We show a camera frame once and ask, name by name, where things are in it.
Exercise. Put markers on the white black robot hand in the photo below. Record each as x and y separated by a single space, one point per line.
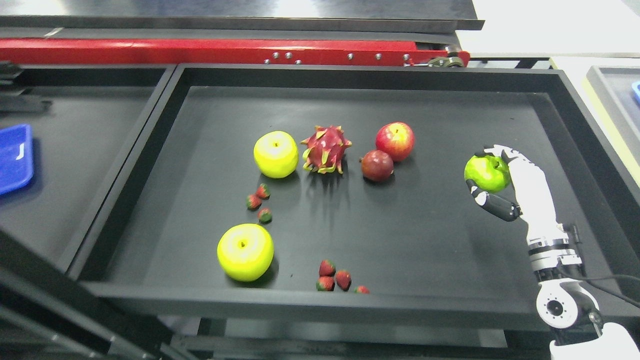
533 199

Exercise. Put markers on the green apple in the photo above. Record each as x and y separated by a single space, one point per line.
488 172

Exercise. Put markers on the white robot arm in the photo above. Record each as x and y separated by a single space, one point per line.
573 315

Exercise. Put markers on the red apple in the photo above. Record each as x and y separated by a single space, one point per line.
396 139

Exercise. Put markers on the yellow apple upper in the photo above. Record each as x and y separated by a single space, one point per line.
276 154

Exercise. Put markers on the yellow apple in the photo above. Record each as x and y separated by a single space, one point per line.
276 154
245 252

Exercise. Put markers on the strawberry middle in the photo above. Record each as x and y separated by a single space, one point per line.
265 215

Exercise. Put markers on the black shelf tray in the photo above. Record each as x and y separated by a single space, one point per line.
418 241
80 142

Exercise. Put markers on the yellow apple lower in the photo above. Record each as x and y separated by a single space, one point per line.
245 252

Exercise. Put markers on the black left shelf tray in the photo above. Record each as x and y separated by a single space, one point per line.
80 142

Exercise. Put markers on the dark red passion fruit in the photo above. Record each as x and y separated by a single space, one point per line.
376 166

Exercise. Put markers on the strawberry at tray edge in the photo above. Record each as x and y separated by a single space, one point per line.
361 289

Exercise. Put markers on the strawberry bottom right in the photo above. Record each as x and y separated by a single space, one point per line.
343 279

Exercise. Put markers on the red metal beam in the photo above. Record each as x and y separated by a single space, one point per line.
341 52

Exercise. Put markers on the pink dragon fruit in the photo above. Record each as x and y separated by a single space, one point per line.
325 149

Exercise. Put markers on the strawberry bottom top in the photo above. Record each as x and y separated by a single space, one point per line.
326 268

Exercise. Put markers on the strawberry bottom left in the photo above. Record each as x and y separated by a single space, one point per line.
325 284

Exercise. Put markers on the strawberry upper right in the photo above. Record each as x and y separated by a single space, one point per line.
263 191

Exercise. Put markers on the strawberry upper left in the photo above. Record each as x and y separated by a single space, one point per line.
253 202

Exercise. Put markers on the blue plastic tray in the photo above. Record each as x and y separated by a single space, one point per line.
16 157

